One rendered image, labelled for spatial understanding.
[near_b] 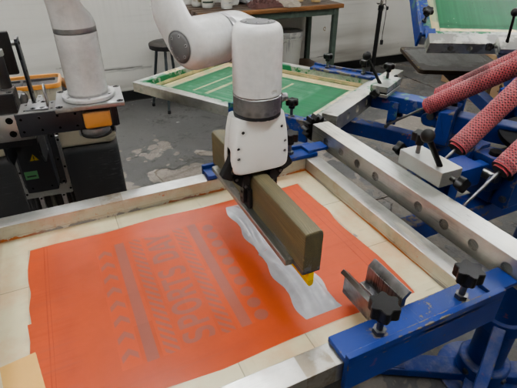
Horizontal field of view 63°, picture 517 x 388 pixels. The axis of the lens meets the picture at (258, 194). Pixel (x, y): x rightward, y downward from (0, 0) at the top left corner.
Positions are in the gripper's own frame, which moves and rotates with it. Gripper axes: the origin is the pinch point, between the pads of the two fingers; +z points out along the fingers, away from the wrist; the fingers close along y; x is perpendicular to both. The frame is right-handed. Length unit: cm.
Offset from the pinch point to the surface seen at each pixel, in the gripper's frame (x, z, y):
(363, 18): -380, 53, -318
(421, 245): 14.8, 10.3, -27.1
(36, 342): 4.8, 14.1, 39.2
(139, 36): -379, 51, -51
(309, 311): 17.2, 13.6, -1.7
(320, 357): 27.5, 10.3, 3.1
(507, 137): -10, 9, -80
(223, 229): -10.0, 14.1, 3.0
